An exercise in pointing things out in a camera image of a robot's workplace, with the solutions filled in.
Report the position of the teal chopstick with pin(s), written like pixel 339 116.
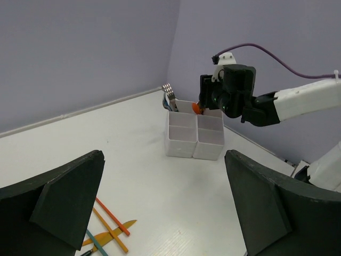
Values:
pixel 96 243

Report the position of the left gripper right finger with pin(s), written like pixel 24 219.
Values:
pixel 280 215

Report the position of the blue plastic fork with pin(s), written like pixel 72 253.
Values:
pixel 165 103

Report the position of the white divided utensil container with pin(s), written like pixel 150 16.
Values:
pixel 189 135

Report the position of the orange plastic spoon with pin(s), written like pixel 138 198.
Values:
pixel 197 108

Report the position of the silver fork teal handle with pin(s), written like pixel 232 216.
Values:
pixel 170 96

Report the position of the orange chopstick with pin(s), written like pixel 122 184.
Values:
pixel 113 235
pixel 114 219

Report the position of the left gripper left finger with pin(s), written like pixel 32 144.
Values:
pixel 48 214

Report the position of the yellow plastic knife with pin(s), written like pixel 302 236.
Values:
pixel 105 237

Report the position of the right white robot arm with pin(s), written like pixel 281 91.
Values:
pixel 275 107

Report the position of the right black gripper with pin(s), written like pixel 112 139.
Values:
pixel 231 94

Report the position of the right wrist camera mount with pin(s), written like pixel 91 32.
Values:
pixel 220 61

